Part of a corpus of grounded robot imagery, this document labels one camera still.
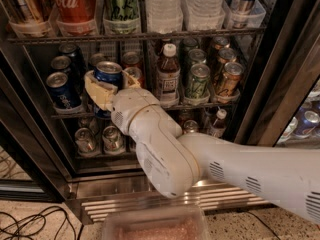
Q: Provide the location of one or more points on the red coca cola can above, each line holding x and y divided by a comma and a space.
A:
76, 16

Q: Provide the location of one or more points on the gold can middle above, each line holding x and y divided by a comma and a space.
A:
223, 56

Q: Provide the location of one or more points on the blue pepsi can front left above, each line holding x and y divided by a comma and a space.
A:
63, 93

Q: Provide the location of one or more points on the small tea bottle bottom shelf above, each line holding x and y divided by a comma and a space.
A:
218, 124

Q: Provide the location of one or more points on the green lacroix can middle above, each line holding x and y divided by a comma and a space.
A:
195, 56

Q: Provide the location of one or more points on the gold can front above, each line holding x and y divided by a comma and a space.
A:
228, 81

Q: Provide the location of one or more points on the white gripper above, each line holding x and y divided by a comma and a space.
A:
130, 106

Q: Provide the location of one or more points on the brown tea bottle white cap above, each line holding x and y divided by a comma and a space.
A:
167, 76

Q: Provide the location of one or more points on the blue can behind right door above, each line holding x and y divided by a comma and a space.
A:
308, 120

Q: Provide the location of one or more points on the fridge right glass door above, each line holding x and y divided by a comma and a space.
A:
284, 70

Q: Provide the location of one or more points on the green lacroix can front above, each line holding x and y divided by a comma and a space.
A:
196, 90

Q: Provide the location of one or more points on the clear water bottle right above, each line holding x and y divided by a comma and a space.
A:
203, 14

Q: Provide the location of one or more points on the steel fridge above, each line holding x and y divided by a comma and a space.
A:
41, 140

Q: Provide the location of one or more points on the clear water bottle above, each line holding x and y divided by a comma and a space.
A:
164, 16
203, 14

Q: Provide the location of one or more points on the orange soda can front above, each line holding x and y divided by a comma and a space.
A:
133, 78

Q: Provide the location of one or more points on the gold can top shelf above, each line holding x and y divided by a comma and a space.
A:
31, 14

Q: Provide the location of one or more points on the green lacroix can back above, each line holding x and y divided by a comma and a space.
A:
185, 46

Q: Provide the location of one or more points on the orange soda can back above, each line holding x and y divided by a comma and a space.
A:
132, 59

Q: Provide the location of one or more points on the gold can back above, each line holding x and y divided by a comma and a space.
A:
216, 44

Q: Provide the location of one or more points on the blue pepsi can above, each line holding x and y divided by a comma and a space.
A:
63, 93
109, 72
95, 59
74, 52
64, 64

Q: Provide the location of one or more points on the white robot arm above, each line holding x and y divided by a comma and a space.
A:
174, 161

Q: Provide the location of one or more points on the clear plastic bin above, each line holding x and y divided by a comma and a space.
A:
163, 223

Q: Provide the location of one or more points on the green lacroix can top shelf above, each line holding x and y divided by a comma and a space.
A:
121, 16

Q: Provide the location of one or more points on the copper can bottom shelf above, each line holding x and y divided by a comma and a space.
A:
190, 126

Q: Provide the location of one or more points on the blue pepsi can back left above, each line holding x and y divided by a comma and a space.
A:
74, 52

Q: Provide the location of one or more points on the orange soda can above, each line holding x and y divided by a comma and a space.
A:
133, 78
132, 59

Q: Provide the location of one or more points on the clear water bottle left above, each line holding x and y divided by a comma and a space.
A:
164, 16

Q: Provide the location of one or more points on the blue pepsi can middle left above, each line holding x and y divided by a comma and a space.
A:
64, 64

